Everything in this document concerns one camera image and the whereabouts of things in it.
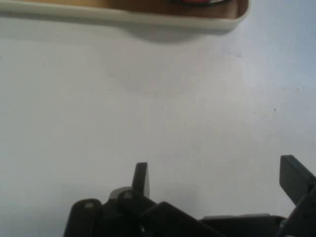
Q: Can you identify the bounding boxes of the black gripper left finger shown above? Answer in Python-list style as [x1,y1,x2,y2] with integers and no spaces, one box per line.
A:
[63,162,223,237]

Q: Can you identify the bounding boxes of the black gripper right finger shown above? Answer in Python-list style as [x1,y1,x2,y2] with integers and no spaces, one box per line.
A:
[276,155,316,237]

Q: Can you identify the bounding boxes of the white tray with brown inside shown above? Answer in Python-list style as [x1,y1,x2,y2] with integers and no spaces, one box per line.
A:
[0,0,250,34]

